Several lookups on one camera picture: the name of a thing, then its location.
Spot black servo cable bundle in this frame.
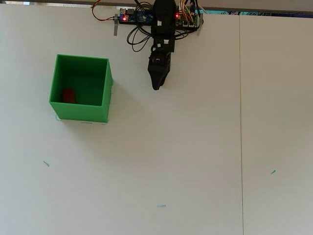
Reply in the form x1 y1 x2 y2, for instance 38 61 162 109
126 24 189 53

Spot red orange wire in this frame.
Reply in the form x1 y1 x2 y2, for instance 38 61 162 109
90 0 115 22

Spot green circuit board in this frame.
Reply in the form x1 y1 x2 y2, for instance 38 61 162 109
175 9 199 27

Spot teal patterned strip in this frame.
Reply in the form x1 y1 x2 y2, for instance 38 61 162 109
201 9 313 17

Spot green square bin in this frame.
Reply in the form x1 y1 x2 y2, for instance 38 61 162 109
48 54 114 123

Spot coloured jumper wires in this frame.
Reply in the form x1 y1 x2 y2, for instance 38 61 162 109
179 0 199 24

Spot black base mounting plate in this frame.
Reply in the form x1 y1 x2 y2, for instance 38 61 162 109
118 19 200 30

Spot red block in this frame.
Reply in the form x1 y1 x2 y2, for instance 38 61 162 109
61 88 76 103

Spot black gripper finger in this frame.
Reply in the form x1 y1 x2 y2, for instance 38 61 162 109
157 70 171 91
148 70 159 91

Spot blue circuit board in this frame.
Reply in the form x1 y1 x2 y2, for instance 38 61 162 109
119 8 154 23

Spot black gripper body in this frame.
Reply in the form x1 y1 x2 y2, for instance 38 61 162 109
148 47 174 71

